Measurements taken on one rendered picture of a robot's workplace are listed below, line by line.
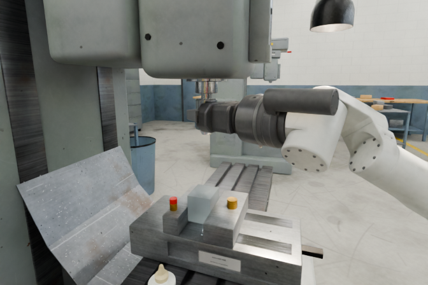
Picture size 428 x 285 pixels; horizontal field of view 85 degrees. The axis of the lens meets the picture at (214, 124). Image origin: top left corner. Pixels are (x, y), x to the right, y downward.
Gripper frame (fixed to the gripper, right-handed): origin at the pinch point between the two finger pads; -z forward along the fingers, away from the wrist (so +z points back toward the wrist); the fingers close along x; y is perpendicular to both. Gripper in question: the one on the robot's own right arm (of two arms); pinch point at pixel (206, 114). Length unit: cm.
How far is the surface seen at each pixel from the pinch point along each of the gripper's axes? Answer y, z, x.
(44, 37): -17.4, -30.9, 20.6
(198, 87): -5.7, 0.1, 2.4
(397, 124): 92, -15, -645
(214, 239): 22.3, 8.2, 6.9
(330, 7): -18.7, 21.0, -9.0
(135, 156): 70, -192, -85
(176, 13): -17.8, 3.0, 9.7
